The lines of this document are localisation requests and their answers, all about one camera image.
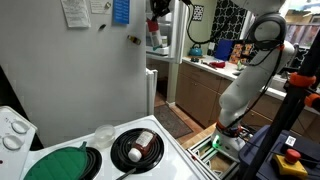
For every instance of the red bowl on counter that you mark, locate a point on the red bowl on counter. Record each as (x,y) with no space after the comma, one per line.
(219,64)

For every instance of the black spoon handle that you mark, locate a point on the black spoon handle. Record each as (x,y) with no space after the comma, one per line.
(127,174)

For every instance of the white refrigerator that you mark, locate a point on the white refrigerator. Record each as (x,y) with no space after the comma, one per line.
(70,81)

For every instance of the brown floor rug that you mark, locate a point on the brown floor rug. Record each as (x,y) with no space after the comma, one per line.
(171,122)

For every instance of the white electric stove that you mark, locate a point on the white electric stove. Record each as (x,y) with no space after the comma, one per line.
(167,160)

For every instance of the blue board on counter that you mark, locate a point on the blue board on counter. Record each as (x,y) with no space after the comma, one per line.
(223,49)

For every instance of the clear plastic container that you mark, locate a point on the clear plastic container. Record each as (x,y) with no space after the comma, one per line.
(104,136)

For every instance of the blue paper on fridge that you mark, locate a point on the blue paper on fridge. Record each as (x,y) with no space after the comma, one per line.
(121,11)

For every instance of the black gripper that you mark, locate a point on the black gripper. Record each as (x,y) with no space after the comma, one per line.
(159,8)

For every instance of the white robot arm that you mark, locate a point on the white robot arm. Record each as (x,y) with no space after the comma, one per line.
(267,33)

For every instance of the green leaf silicone mat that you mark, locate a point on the green leaf silicone mat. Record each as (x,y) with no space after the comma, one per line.
(66,163)

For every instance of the wooden kitchen cabinets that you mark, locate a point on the wooden kitchen cabinets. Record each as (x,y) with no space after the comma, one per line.
(198,92)

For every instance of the red emergency stop button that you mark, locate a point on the red emergency stop button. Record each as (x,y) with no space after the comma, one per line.
(289,164)

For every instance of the white paper note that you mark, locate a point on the white paper note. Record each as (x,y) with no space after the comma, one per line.
(76,13)

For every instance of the blue tea kettle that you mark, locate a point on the blue tea kettle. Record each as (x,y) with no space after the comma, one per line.
(195,50)

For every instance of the black camera stand pole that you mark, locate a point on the black camera stand pole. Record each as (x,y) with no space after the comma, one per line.
(298,96)

